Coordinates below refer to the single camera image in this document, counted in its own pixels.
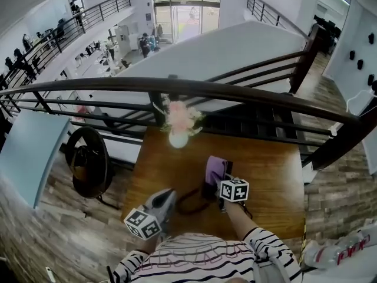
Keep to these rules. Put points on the short black balcony railing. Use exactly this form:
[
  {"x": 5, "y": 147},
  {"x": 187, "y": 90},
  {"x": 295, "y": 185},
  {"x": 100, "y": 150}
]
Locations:
[{"x": 265, "y": 10}]

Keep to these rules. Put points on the dark wooden handrail railing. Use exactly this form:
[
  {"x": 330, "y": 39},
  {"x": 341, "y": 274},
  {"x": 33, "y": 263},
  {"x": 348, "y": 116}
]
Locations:
[{"x": 117, "y": 84}]

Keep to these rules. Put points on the purple cloth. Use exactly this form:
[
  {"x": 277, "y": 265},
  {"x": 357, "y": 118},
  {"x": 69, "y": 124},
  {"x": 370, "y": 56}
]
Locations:
[{"x": 215, "y": 169}]

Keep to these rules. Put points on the white power strip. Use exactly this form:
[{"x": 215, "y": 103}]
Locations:
[{"x": 49, "y": 273}]

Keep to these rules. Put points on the grey bag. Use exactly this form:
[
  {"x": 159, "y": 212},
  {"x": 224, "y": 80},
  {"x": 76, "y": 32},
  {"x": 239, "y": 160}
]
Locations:
[{"x": 268, "y": 271}]

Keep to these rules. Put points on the wrapped pack of water bottles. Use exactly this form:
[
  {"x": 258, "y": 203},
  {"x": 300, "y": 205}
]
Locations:
[{"x": 330, "y": 253}]

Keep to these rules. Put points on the pink flower bouquet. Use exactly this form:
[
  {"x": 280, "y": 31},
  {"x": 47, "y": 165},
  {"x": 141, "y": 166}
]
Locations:
[{"x": 179, "y": 113}]

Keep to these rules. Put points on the group of black hung devices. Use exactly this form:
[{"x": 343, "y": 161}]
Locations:
[{"x": 360, "y": 64}]

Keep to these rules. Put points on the light blue table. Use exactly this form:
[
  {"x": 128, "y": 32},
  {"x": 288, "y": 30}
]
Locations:
[{"x": 26, "y": 152}]

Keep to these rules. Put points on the glass entrance window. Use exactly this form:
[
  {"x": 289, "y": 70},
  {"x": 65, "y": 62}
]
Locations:
[{"x": 185, "y": 10}]

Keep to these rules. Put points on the black stair railing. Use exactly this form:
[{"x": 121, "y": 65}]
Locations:
[{"x": 265, "y": 66}]

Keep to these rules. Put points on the long black balcony railing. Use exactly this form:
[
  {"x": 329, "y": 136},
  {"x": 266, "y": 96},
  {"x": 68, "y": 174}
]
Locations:
[{"x": 88, "y": 12}]

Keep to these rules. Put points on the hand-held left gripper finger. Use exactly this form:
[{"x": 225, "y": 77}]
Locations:
[
  {"x": 171, "y": 205},
  {"x": 160, "y": 195}
]

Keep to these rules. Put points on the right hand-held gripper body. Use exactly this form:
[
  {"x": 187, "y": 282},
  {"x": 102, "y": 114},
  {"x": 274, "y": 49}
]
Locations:
[{"x": 234, "y": 190}]

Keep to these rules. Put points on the dark round-back chair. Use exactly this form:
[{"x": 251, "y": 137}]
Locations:
[{"x": 88, "y": 164}]

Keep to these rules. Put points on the blue wall poster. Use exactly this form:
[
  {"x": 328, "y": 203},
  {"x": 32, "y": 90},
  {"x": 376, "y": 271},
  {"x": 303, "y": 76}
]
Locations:
[{"x": 148, "y": 17}]

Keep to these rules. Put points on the white partition panel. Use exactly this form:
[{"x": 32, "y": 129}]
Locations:
[{"x": 356, "y": 19}]

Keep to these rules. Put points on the white cabinet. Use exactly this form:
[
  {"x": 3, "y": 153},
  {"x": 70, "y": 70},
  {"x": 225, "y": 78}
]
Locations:
[{"x": 126, "y": 37}]

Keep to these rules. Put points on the person's left forearm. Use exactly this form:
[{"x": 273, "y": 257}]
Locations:
[{"x": 147, "y": 245}]

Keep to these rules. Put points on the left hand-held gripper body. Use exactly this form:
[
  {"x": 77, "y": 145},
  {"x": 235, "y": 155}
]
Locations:
[{"x": 144, "y": 224}]

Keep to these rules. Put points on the white plastic clip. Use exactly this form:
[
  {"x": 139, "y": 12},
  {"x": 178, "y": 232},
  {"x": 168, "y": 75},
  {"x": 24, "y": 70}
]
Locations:
[{"x": 333, "y": 131}]

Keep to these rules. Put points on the person's right forearm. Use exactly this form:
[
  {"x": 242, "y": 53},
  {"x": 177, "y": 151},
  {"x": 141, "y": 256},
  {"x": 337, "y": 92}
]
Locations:
[{"x": 238, "y": 220}]

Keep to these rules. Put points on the white vase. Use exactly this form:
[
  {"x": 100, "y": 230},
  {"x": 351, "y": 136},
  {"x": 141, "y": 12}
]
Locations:
[{"x": 178, "y": 141}]

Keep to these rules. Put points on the person's striped shirt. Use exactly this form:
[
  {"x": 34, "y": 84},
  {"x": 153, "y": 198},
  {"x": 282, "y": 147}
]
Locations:
[{"x": 191, "y": 258}]

